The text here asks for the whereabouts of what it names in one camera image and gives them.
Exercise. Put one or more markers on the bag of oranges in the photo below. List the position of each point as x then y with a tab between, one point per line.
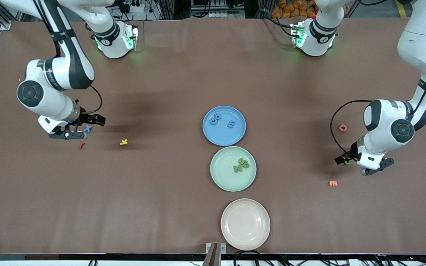
294	7

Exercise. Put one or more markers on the beige plate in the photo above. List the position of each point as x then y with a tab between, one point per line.
245	225

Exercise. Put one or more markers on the green letter N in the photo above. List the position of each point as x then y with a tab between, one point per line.
238	168

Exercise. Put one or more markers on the blue letter c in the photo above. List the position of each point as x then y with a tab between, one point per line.
212	122

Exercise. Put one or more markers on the black table edge rail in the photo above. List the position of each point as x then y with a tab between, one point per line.
124	256

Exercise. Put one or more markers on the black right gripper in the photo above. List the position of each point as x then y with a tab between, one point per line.
85	118

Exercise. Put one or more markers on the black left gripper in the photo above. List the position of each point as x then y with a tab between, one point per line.
352	152

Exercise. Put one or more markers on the blue letter E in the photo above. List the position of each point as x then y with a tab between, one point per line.
228	125

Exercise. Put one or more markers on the pink letter O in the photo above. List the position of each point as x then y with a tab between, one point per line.
340	128

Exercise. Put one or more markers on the yellow letter k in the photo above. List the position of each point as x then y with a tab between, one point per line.
124	142

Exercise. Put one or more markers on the blue letter X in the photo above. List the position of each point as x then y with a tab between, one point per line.
88	128

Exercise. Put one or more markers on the blue plate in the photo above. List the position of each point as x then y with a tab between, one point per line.
224	136

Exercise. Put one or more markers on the blue letter a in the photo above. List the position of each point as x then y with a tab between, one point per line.
221	119

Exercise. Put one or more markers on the grey metal camera post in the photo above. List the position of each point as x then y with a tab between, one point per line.
213	255

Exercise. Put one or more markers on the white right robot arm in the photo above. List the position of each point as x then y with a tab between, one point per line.
61	74

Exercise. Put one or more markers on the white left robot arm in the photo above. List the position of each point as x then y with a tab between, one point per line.
420	44

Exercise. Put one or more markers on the pale green plate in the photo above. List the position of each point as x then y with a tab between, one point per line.
224	181

